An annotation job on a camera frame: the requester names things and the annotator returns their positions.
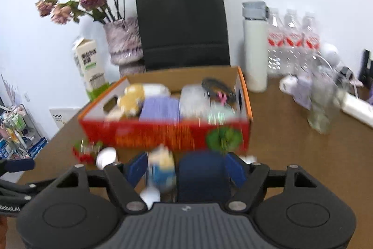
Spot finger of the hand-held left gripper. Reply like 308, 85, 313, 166
0, 179, 57, 200
0, 158, 35, 174

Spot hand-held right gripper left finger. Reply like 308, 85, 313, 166
55, 152, 149, 214

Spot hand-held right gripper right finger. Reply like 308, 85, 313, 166
224, 152, 318, 213

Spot navy zipper case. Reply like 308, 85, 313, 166
178, 151, 232, 203

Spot orange red cardboard box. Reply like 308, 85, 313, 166
78, 66, 253, 152

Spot iridescent plastic bag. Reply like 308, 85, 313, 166
207, 107, 236, 125

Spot purple fabric pouch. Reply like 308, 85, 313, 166
139, 97, 181, 123

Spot yellow white plush hamster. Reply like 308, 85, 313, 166
117, 83, 171, 118

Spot translucent plastic box white beads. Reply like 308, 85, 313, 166
179, 84, 212, 121

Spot black braided cable pink strap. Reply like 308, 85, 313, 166
202, 77, 238, 109

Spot wooden desktop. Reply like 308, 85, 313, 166
6, 74, 373, 249

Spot crumpled snack wrapper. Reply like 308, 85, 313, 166
147, 145, 177, 194

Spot blue printed box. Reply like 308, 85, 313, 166
28, 137, 48, 159

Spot white round charger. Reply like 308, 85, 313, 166
96, 147, 118, 170

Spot red green small ornament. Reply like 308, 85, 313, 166
72, 140, 104, 163

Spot white flat box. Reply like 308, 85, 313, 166
49, 107, 82, 130

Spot clear glass cup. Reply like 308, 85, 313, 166
307, 65, 344, 133

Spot green white milk carton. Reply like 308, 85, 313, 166
71, 37, 110, 102

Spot white thermos grey lid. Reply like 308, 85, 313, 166
242, 0, 269, 93

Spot purple textured vase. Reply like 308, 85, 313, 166
103, 17, 146, 77

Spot white power strip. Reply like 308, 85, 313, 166
342, 91, 373, 128

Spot black paper bag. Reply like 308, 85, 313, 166
135, 0, 231, 71

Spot small black bottle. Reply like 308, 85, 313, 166
361, 49, 373, 89

